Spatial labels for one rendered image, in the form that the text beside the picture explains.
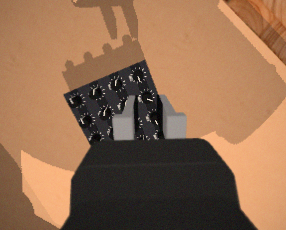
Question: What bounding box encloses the black knob box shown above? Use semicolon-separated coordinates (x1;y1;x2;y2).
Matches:
63;60;165;146

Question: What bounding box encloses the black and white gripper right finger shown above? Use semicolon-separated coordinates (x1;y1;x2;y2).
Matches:
157;94;187;139

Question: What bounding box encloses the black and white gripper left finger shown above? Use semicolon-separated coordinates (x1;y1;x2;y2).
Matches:
112;95;138;140

